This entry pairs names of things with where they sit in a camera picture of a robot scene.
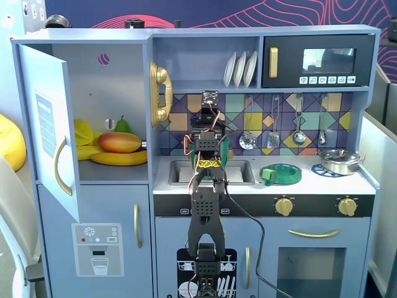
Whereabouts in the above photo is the white office chair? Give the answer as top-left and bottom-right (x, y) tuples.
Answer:
(0, 155), (46, 298)

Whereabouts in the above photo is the gold toy telephone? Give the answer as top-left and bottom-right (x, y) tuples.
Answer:
(148, 60), (174, 127)

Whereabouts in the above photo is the yellow ridged toy fruit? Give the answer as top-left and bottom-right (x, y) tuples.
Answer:
(73, 119), (104, 147)

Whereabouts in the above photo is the red yellow toy mango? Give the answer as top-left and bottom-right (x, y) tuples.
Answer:
(97, 132), (143, 153)

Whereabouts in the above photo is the blue fridge door with dispenser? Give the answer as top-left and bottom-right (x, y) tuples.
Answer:
(36, 181), (153, 298)

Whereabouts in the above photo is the gold microwave handle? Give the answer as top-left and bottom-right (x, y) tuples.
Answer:
(269, 47), (279, 79)

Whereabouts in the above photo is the steel toy pot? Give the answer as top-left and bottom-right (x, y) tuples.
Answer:
(316, 152), (365, 176)

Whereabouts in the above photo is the gold fridge door handle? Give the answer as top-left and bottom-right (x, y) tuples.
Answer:
(133, 203), (143, 249)

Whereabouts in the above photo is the black round device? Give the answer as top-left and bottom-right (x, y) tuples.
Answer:
(45, 14), (73, 29)

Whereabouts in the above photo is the blue oven door with window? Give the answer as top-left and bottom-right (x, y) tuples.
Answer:
(260, 217), (372, 298)

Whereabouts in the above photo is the blue dishwasher door with sticker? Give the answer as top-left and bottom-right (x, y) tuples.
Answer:
(154, 217), (262, 298)

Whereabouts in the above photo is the yellow black tape band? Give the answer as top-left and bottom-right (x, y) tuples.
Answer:
(197, 159), (221, 171)

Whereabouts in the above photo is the steel pot lid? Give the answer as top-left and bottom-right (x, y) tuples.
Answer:
(319, 148), (361, 163)

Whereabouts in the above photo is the red white servo wire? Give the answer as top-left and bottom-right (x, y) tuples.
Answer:
(187, 169), (201, 196)
(184, 133), (195, 158)

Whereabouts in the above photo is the gold curved cabinet door handle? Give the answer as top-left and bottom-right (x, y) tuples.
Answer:
(54, 136), (73, 197)

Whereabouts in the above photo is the black power cable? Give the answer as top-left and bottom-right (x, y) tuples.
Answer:
(213, 176), (294, 298)

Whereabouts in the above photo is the gold oven door handle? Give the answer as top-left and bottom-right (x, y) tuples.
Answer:
(288, 228), (341, 239)

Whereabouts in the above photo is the yellow smooth toy fruit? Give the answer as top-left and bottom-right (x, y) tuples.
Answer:
(76, 145), (102, 161)

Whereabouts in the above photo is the black toy microwave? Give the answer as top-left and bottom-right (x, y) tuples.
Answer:
(262, 35), (375, 89)

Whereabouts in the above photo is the green toy fruit with stem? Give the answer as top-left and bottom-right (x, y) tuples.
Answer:
(114, 115), (132, 135)

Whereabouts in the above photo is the green round recipient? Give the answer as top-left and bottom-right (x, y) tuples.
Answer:
(259, 163), (303, 187)

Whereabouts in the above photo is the yellow beanbag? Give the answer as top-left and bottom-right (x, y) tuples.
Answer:
(0, 113), (27, 172)

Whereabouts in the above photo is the blue wooden toy kitchen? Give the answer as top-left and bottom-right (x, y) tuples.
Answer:
(10, 24), (382, 298)

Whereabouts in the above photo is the steel toy skimmer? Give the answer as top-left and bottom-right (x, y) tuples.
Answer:
(238, 95), (257, 150)

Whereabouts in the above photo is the grey toy sink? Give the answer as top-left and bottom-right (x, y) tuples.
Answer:
(168, 160), (256, 186)

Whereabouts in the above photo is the steel toy ladle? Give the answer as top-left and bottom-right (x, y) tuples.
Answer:
(292, 94), (307, 146)

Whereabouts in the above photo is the white toy plate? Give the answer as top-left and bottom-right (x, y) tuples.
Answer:
(223, 51), (238, 88)
(233, 51), (248, 88)
(243, 50), (258, 88)

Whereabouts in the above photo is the gold stove knob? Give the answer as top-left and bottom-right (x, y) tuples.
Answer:
(337, 197), (357, 217)
(275, 197), (294, 217)

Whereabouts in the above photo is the steel toy spoon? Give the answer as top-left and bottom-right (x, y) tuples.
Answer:
(318, 94), (329, 145)

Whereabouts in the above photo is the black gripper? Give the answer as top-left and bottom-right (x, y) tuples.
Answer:
(190, 105), (226, 142)

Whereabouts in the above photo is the yellow toy banana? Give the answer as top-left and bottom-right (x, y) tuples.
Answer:
(90, 150), (148, 166)

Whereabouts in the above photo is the blue cabinet door with notepad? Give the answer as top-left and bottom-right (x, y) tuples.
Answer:
(17, 43), (81, 224)

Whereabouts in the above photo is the steel toy spatula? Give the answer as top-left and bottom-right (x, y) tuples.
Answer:
(267, 95), (283, 149)

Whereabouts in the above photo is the gold dishwasher door handle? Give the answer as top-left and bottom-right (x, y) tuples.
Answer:
(244, 246), (252, 290)

